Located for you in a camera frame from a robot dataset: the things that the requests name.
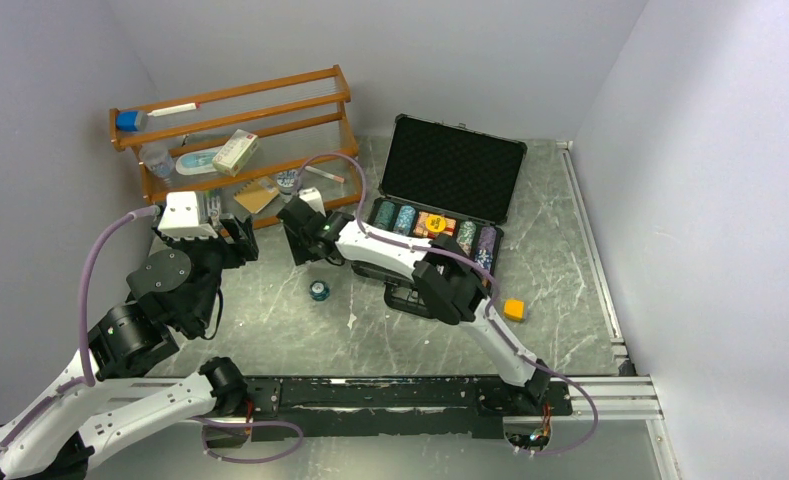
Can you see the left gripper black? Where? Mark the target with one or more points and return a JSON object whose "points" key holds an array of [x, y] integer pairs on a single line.
{"points": [[244, 246]]}

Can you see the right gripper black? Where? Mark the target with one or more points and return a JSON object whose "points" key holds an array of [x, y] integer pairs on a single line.
{"points": [[301, 255]]}

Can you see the yellow big blind button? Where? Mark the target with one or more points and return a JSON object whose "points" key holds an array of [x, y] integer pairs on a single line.
{"points": [[436, 224]]}

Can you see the black poker set case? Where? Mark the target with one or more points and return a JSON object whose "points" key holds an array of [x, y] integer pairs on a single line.
{"points": [[451, 171]]}

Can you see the white dealer button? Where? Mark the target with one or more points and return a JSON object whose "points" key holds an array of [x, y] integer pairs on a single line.
{"points": [[514, 310]]}

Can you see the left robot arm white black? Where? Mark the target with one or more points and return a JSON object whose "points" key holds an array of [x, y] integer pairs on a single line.
{"points": [[68, 430]]}

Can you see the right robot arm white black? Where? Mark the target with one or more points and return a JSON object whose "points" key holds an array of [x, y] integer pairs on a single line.
{"points": [[452, 287]]}

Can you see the marker pen set pack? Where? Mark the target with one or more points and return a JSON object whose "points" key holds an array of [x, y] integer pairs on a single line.
{"points": [[213, 202]]}

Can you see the yellow notepad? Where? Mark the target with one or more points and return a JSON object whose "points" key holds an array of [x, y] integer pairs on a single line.
{"points": [[257, 194]]}

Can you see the cleaning gel jar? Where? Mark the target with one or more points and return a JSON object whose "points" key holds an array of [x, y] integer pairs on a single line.
{"points": [[287, 183]]}

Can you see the white pink pen lower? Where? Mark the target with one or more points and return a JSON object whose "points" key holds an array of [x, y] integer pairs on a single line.
{"points": [[322, 173]]}

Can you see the green chip stack row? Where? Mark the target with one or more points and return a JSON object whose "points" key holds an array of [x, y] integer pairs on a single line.
{"points": [[384, 215]]}

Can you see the white green carton box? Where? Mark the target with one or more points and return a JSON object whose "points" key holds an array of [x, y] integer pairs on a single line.
{"points": [[236, 152]]}

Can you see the oval light blue dish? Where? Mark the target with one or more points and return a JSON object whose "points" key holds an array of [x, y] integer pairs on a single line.
{"points": [[197, 162]]}

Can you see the light blue red chip row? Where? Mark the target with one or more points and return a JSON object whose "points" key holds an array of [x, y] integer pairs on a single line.
{"points": [[404, 220]]}

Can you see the orange wooden shelf rack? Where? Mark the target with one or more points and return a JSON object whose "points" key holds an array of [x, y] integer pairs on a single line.
{"points": [[301, 120]]}

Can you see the red playing card deck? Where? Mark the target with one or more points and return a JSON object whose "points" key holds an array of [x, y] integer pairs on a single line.
{"points": [[421, 231]]}

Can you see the clear plastic bottle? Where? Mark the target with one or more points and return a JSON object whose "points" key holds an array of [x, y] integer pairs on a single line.
{"points": [[157, 160]]}

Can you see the white red pen top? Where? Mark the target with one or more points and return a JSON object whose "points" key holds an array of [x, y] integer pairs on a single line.
{"points": [[175, 109]]}

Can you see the green orange chip row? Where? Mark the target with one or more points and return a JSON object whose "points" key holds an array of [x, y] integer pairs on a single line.
{"points": [[465, 236]]}

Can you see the blue white eraser block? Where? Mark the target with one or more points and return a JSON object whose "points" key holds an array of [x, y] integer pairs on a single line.
{"points": [[131, 121]]}

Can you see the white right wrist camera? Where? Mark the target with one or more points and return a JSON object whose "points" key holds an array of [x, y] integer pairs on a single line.
{"points": [[313, 197]]}

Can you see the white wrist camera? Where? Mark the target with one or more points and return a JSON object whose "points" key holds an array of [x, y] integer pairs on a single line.
{"points": [[313, 197], [186, 217]]}

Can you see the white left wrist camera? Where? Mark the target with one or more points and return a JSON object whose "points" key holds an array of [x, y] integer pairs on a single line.
{"points": [[186, 217]]}

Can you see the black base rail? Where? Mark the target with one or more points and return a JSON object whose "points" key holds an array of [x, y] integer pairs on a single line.
{"points": [[370, 406]]}

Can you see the aluminium frame rail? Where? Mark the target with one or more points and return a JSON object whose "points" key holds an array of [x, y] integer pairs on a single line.
{"points": [[625, 396]]}

